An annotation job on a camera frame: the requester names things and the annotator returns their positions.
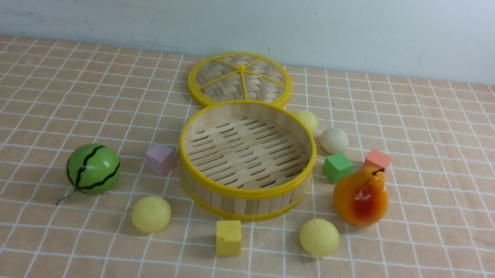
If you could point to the small yellow bun back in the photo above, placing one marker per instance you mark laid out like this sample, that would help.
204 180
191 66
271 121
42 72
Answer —
309 119

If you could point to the white bun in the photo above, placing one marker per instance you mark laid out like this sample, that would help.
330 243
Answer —
334 140

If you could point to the bamboo steamer tray yellow rim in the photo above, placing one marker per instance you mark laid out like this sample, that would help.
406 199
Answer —
246 160

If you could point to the woven bamboo steamer lid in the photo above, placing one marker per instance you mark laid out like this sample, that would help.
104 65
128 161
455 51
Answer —
239 75

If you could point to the pink cube block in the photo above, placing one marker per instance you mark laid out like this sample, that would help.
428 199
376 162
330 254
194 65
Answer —
160 159

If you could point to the green cube block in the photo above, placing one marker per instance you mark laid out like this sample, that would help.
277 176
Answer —
336 167

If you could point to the yellow cube block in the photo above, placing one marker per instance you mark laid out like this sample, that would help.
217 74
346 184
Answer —
228 238

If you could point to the orange toy pear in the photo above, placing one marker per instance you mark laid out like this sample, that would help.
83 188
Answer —
361 198

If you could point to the salmon cube block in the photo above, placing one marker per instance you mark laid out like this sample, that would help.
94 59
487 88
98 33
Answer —
377 159

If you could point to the green toy watermelon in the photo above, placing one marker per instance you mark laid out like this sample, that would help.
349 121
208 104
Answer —
92 169

